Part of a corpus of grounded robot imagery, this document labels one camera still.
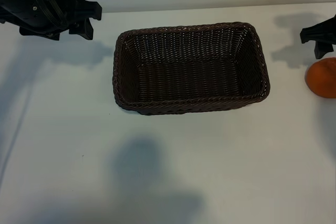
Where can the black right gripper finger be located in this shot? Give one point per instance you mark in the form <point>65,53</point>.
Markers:
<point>324,49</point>
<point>323,31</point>

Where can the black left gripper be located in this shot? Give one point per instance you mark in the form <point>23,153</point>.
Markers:
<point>34,11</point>

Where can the orange fruit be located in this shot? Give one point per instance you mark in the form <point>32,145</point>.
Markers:
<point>323,79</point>

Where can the dark brown woven basket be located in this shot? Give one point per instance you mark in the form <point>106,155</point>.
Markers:
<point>183,85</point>

